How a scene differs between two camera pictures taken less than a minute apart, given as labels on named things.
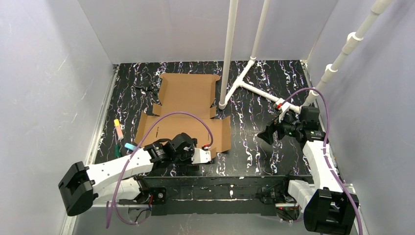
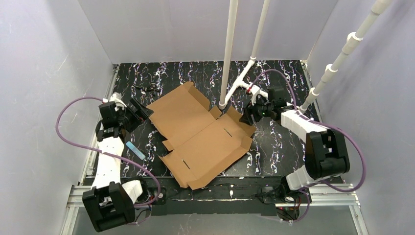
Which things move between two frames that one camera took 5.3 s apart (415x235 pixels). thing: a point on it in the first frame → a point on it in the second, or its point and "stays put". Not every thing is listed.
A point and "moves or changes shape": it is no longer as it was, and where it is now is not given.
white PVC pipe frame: x=226 y=92 stays put
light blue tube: x=130 y=146 stays put
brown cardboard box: x=185 y=107 moves or changes shape
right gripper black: x=276 y=131 → x=254 y=110
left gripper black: x=187 y=158 → x=134 y=110
